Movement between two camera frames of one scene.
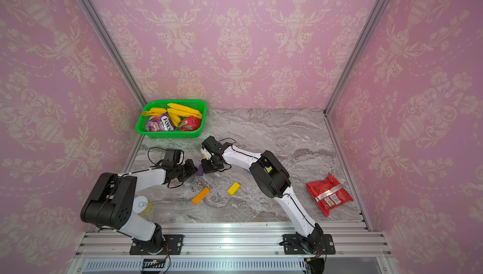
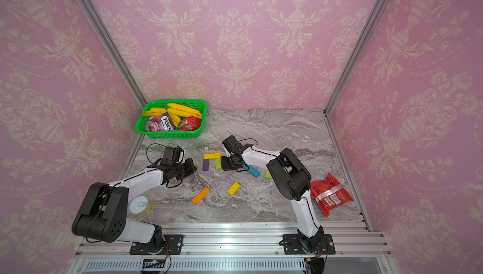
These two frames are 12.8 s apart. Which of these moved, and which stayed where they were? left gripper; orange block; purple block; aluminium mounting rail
Moved: purple block
Stayed: left gripper; aluminium mounting rail; orange block
